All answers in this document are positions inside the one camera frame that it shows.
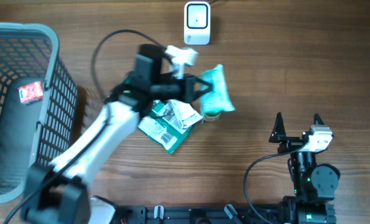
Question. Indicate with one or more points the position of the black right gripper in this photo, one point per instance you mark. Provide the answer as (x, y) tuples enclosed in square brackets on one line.
[(278, 135)]

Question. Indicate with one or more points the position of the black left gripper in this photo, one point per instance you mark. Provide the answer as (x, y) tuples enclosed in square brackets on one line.
[(186, 84)]

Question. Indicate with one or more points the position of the teal tissue pack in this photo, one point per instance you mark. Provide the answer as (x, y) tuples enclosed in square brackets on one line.
[(217, 100)]

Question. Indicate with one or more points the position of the green lid jar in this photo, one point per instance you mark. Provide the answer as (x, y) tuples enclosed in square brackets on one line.
[(211, 117)]

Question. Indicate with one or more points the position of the white small sachet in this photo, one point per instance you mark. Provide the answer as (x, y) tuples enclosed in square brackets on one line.
[(185, 113)]

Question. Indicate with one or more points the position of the green 3M package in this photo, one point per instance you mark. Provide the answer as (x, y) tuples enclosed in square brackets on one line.
[(162, 126)]

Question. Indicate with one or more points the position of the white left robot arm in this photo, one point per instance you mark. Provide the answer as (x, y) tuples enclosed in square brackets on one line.
[(59, 193)]

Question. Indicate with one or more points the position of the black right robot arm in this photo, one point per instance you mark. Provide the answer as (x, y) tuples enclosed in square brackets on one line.
[(314, 184)]

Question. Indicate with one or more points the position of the white barcode scanner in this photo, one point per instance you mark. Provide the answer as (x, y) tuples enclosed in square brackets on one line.
[(197, 23)]

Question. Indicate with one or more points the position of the red small packet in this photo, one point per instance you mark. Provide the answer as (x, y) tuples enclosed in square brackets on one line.
[(31, 92)]

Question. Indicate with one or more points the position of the grey plastic basket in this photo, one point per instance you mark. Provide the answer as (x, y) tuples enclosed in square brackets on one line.
[(37, 132)]

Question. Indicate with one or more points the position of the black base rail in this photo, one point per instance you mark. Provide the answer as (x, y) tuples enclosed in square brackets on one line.
[(187, 215)]

